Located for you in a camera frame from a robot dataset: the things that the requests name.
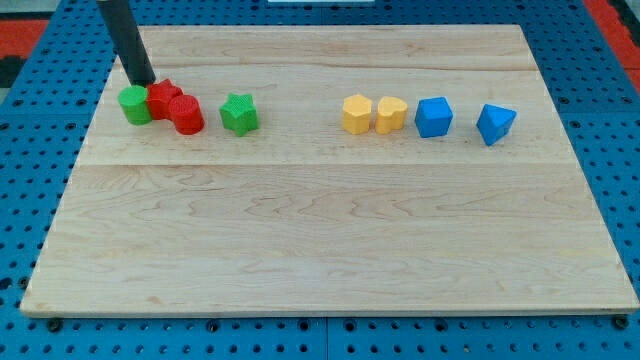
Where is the yellow heart block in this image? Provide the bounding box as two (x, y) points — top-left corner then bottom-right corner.
(374, 96), (408, 134)

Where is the blue triangular prism block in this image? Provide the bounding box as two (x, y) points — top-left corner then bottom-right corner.
(476, 104), (517, 146)

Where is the green star block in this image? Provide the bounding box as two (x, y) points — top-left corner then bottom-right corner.
(219, 93), (259, 137)

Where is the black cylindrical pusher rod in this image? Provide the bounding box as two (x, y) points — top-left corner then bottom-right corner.
(96, 0), (156, 86)

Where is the red cylinder block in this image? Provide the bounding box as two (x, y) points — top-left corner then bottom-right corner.
(168, 95), (204, 135)

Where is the red star block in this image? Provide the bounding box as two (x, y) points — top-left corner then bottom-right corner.
(146, 79), (183, 120)

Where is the blue cube block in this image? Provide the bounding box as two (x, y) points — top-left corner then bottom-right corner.
(414, 97), (453, 138)

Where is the yellow hexagon block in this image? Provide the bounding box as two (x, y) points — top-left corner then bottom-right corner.
(342, 94), (372, 135)

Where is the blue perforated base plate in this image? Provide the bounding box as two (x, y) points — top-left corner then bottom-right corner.
(1, 1), (639, 359)

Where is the green cylinder block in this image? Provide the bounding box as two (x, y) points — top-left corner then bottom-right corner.
(117, 85), (152, 125)

